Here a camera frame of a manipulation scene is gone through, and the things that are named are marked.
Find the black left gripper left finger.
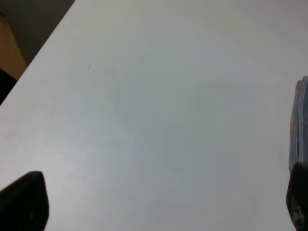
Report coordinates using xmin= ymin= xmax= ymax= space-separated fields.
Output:
xmin=0 ymin=171 xmax=49 ymax=231

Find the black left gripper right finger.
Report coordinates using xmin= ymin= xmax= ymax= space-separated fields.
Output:
xmin=286 ymin=163 xmax=308 ymax=231

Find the grey towel with orange pattern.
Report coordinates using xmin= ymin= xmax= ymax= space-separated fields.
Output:
xmin=288 ymin=76 xmax=308 ymax=171

